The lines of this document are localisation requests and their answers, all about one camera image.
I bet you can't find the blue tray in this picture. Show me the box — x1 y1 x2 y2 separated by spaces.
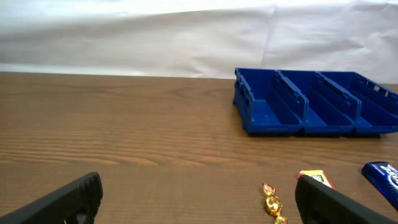
232 67 398 138

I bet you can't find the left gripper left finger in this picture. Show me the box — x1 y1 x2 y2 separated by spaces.
0 171 104 224

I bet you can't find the orange candy box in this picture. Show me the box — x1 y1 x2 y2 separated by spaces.
297 169 336 190

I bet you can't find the blue candy pack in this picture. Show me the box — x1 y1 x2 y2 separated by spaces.
361 161 398 210

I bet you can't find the gold candy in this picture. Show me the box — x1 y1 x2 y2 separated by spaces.
261 182 289 224

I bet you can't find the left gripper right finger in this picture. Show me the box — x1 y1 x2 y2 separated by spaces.
294 174 398 224

